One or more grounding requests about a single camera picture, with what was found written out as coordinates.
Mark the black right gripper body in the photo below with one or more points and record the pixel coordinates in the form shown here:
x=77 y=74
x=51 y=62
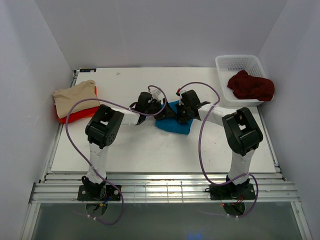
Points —
x=183 y=115

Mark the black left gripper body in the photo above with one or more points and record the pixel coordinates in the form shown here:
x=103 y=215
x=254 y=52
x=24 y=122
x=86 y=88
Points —
x=155 y=108

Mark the blue t shirt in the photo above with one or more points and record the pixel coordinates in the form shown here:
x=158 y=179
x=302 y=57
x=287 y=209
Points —
x=172 y=125

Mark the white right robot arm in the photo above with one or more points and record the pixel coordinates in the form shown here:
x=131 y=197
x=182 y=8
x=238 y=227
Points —
x=243 y=136

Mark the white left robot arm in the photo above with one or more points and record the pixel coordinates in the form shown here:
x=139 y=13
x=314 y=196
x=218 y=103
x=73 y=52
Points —
x=103 y=128

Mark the white plastic basket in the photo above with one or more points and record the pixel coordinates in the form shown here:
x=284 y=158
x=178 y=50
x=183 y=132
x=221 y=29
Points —
x=228 y=66

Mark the dark red t shirt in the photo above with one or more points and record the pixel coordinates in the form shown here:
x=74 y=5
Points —
x=247 y=87

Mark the orange folded t shirt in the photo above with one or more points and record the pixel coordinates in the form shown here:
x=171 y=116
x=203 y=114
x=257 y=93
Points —
x=80 y=114

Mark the beige folded t shirt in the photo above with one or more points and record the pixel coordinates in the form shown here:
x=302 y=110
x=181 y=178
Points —
x=65 y=99

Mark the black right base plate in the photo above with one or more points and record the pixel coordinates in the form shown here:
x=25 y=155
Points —
x=230 y=192

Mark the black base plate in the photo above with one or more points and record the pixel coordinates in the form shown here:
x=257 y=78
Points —
x=86 y=193
x=230 y=192

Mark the aluminium rail frame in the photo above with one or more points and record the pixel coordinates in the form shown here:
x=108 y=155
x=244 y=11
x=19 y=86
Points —
x=158 y=188

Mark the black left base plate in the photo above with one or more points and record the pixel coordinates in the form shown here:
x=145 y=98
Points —
x=86 y=193

